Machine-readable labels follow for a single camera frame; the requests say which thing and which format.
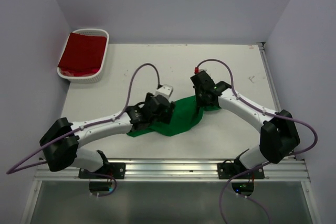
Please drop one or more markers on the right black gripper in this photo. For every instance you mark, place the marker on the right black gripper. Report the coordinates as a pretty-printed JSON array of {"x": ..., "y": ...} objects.
[{"x": 202, "y": 99}]

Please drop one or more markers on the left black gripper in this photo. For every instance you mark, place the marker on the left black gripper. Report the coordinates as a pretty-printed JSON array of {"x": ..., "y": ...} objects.
[{"x": 166, "y": 111}]

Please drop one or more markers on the green t shirt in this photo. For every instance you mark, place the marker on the green t shirt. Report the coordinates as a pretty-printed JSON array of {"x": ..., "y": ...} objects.
[{"x": 186, "y": 115}]

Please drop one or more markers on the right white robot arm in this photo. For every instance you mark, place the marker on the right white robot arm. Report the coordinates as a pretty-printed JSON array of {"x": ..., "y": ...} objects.
[{"x": 278, "y": 133}]

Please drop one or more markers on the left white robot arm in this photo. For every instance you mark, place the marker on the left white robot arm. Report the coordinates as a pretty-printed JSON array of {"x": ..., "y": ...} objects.
[{"x": 63, "y": 144}]

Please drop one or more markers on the white plastic basket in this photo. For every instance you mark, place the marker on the white plastic basket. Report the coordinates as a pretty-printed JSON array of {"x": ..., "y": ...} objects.
[{"x": 96, "y": 77}]

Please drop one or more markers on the red t shirt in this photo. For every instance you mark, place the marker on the red t shirt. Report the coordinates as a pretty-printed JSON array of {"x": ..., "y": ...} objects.
[{"x": 83, "y": 55}]

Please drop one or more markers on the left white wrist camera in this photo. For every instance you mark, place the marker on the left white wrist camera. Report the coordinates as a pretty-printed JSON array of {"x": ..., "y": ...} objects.
[{"x": 164, "y": 90}]

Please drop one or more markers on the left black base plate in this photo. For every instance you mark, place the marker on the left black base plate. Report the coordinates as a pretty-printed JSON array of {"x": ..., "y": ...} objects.
[{"x": 115, "y": 170}]

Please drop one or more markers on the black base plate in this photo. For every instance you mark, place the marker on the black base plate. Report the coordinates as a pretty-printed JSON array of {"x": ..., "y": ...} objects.
[
  {"x": 228, "y": 169},
  {"x": 115, "y": 170}
]

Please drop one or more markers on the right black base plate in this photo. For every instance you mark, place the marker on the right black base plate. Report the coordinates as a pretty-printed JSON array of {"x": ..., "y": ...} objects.
[{"x": 228, "y": 169}]

